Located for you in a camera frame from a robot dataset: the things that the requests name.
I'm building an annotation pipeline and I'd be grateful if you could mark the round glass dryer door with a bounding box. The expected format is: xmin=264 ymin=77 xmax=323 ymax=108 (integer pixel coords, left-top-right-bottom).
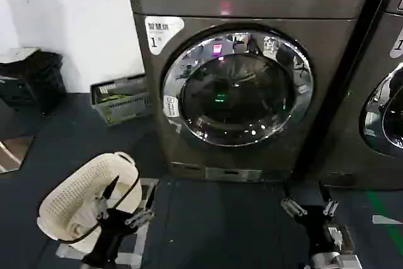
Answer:
xmin=358 ymin=62 xmax=403 ymax=158
xmin=159 ymin=23 xmax=315 ymax=147

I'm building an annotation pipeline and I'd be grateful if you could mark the grey dryer partly seen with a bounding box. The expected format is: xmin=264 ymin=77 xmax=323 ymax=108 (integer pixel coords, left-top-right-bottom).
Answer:
xmin=321 ymin=0 xmax=403 ymax=192

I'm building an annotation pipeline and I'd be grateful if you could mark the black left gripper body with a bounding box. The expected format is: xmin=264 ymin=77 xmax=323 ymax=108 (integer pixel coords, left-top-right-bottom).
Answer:
xmin=81 ymin=207 xmax=135 ymax=269

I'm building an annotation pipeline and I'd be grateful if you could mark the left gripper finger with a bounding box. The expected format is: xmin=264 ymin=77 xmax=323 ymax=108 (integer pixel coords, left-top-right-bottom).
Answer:
xmin=93 ymin=175 xmax=120 ymax=220
xmin=125 ymin=184 xmax=157 ymax=227

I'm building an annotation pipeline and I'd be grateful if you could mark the white perforated laundry basket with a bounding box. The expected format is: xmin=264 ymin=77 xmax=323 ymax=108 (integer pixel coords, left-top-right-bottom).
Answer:
xmin=37 ymin=151 xmax=143 ymax=255

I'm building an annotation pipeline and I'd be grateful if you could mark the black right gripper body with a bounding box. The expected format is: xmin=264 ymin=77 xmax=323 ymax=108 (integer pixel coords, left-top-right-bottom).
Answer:
xmin=300 ymin=206 xmax=331 ymax=256

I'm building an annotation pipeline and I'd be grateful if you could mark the grey slatted plastic crate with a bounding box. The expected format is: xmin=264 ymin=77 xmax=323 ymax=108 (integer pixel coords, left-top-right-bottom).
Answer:
xmin=90 ymin=73 xmax=152 ymax=125

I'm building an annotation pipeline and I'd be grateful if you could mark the silver floor tape frame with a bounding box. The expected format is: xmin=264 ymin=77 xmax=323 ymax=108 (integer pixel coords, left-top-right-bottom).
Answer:
xmin=55 ymin=178 xmax=161 ymax=266

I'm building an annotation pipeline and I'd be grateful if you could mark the white number sticker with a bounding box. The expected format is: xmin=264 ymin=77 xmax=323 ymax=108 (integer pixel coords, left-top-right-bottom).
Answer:
xmin=144 ymin=15 xmax=185 ymax=57

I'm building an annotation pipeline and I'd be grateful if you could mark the black post between dryers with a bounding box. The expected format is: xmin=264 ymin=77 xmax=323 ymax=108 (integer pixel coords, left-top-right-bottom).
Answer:
xmin=293 ymin=0 xmax=394 ymax=182

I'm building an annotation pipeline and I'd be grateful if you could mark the small white door sticker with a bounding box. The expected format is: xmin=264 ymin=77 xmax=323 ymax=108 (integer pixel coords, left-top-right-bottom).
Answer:
xmin=163 ymin=95 xmax=181 ymax=119

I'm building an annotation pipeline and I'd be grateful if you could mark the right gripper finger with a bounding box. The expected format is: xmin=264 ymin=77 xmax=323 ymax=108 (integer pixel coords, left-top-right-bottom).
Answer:
xmin=318 ymin=183 xmax=340 ymax=219
xmin=280 ymin=183 xmax=309 ymax=219

